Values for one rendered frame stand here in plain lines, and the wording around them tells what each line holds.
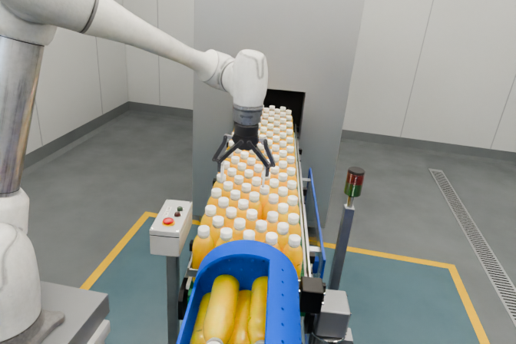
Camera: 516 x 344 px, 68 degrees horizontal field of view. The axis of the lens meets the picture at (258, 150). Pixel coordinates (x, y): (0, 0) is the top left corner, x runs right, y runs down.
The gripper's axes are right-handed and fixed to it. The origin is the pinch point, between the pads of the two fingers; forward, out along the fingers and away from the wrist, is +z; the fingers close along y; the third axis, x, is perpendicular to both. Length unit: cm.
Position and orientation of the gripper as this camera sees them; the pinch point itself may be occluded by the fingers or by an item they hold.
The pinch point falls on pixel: (243, 180)
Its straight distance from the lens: 124.7
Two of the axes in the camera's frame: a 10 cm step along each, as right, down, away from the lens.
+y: 10.0, 1.0, -0.2
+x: 0.6, -3.9, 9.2
